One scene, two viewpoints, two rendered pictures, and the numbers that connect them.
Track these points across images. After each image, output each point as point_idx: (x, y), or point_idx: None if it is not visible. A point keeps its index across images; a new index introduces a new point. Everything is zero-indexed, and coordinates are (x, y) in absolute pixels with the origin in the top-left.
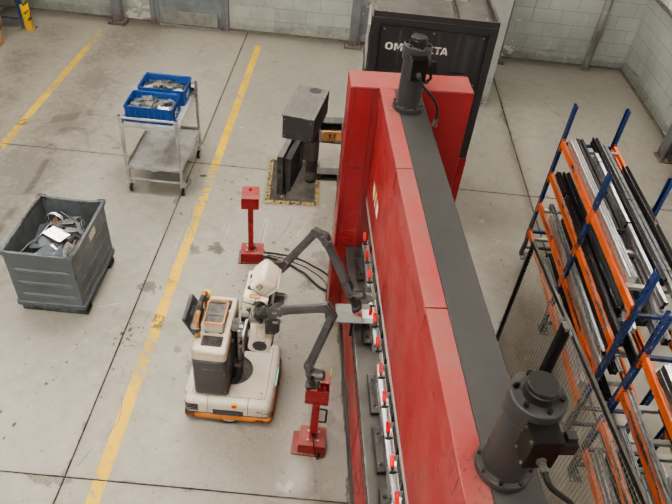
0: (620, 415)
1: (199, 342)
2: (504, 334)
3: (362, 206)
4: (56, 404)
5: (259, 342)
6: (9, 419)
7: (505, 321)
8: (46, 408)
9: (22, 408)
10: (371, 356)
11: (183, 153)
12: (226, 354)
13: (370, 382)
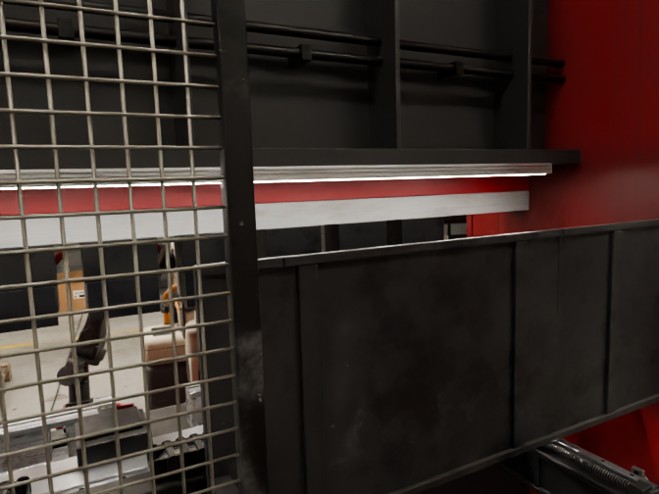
0: None
1: (156, 326)
2: (170, 386)
3: (505, 222)
4: (142, 403)
5: (186, 360)
6: (117, 392)
7: (231, 307)
8: (135, 401)
9: (132, 392)
10: (172, 423)
11: None
12: (149, 350)
13: (60, 431)
